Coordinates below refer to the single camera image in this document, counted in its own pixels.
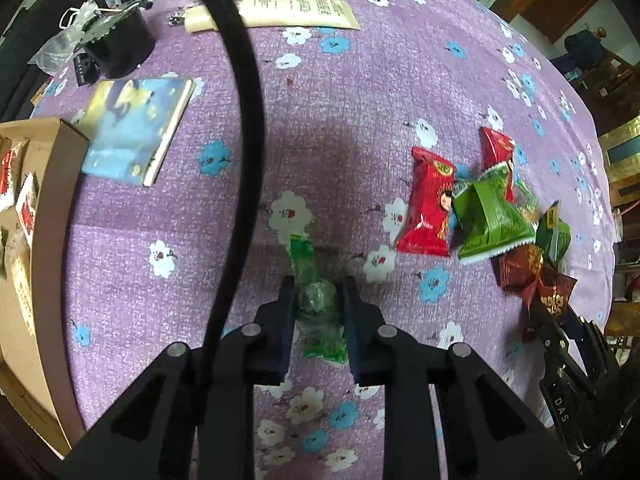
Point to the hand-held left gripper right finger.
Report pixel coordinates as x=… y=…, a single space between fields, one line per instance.
x=350 y=330

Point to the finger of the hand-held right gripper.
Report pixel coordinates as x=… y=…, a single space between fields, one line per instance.
x=552 y=345
x=595 y=350

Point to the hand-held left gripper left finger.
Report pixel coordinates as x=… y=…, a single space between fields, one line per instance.
x=287 y=330

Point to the clear green candy wrapper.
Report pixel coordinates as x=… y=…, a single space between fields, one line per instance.
x=315 y=300

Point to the dark red snack packet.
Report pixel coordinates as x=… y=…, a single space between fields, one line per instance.
x=520 y=265
x=555 y=302

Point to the small green snack packet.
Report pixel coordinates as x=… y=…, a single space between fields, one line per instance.
x=526 y=202
x=552 y=232

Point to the large green snack packet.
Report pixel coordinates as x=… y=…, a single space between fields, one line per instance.
x=487 y=222

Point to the cardboard box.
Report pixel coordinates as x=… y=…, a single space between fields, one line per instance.
x=55 y=220

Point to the gold framed panel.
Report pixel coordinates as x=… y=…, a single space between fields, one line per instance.
x=622 y=155

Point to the blue notebook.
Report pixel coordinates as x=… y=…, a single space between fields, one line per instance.
x=135 y=130

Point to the dark blue cloth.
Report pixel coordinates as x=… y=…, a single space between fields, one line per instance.
x=582 y=50

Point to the cream tube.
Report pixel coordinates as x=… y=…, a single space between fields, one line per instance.
x=300 y=10

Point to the black cylinder device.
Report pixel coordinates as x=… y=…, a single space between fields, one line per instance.
x=117 y=42

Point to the clear plastic bag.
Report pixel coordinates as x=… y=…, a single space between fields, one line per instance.
x=55 y=52

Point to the black sofa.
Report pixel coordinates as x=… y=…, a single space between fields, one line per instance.
x=30 y=35

